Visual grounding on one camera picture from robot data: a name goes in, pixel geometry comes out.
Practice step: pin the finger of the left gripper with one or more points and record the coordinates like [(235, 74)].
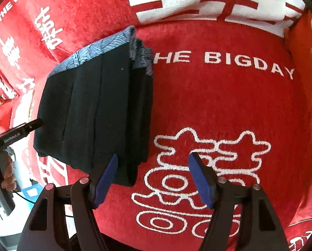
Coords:
[(32, 126)]

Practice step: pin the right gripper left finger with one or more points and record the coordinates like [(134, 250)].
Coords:
[(63, 217)]

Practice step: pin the black pants with grey lining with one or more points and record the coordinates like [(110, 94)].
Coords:
[(96, 104)]

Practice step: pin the blue plastic stool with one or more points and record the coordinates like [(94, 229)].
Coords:
[(33, 192)]

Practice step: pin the red wedding blanket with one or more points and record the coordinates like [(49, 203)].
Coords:
[(224, 83)]

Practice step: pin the red floral pillow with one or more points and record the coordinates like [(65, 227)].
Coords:
[(300, 45)]

